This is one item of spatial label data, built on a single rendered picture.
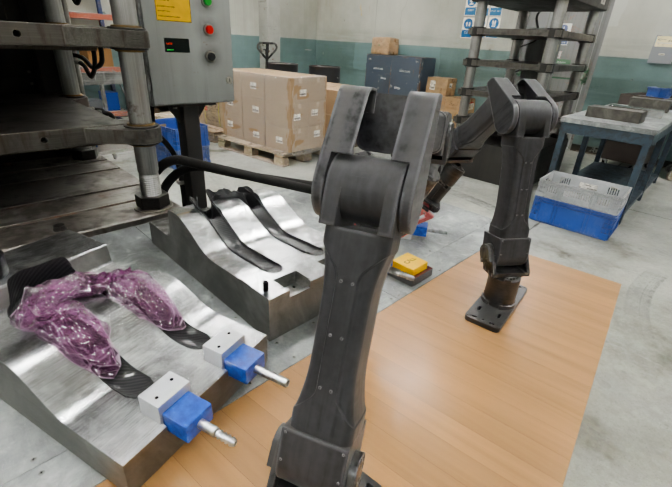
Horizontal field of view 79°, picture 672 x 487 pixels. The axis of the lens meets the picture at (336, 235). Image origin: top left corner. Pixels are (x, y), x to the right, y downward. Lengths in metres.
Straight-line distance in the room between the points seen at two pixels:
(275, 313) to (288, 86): 3.91
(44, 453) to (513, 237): 0.82
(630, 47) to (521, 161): 6.15
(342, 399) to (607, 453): 1.60
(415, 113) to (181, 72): 1.19
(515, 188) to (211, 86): 1.07
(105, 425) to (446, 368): 0.50
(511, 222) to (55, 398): 0.78
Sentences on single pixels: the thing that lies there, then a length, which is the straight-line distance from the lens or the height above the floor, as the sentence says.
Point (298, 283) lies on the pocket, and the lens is 0.78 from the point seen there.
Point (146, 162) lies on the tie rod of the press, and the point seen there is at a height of 0.94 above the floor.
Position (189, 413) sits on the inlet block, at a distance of 0.57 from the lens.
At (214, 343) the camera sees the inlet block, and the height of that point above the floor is 0.88.
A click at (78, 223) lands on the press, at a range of 1.36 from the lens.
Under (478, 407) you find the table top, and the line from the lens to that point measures 0.70.
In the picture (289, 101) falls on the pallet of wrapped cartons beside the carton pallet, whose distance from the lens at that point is 4.52.
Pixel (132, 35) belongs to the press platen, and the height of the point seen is 1.27.
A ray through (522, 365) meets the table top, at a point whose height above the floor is 0.80.
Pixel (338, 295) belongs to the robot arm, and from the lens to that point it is 0.36.
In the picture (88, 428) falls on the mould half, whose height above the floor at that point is 0.85.
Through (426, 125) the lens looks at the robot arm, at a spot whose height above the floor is 1.23.
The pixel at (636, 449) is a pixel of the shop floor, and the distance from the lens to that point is 2.00.
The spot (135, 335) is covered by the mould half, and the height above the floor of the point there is 0.87.
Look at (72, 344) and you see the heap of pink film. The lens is 0.67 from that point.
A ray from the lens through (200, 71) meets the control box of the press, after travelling 1.51.
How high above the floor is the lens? 1.29
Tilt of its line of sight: 25 degrees down
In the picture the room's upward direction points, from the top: 3 degrees clockwise
